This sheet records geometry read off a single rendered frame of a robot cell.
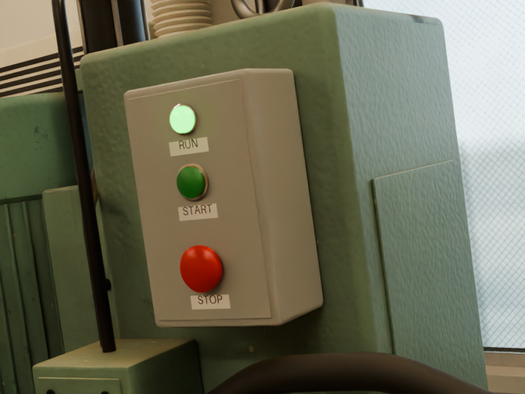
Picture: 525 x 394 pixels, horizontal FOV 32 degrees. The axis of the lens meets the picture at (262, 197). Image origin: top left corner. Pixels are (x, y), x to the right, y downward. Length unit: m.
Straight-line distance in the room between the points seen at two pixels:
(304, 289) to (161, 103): 0.15
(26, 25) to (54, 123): 2.26
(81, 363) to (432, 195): 0.29
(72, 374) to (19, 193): 0.23
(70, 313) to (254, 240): 0.29
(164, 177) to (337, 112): 0.12
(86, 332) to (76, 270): 0.05
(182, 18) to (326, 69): 1.76
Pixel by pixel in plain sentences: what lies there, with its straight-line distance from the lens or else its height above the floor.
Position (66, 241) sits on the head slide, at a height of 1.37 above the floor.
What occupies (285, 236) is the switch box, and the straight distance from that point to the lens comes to 0.59.
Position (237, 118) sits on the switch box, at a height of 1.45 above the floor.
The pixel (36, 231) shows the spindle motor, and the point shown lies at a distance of 0.85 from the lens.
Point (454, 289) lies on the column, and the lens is 0.76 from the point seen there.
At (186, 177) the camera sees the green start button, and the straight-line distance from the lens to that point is 0.59.
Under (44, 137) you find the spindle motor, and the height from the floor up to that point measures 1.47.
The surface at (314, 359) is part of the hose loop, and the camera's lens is 0.59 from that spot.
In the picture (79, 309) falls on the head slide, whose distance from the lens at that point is 0.81.
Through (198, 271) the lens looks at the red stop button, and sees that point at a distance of 0.59.
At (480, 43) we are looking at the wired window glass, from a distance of 2.16.
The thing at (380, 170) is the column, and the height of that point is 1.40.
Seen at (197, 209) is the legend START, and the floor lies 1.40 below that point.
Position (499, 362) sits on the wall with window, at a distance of 2.24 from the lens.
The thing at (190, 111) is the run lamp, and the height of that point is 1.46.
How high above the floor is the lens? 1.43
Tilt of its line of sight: 3 degrees down
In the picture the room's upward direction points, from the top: 8 degrees counter-clockwise
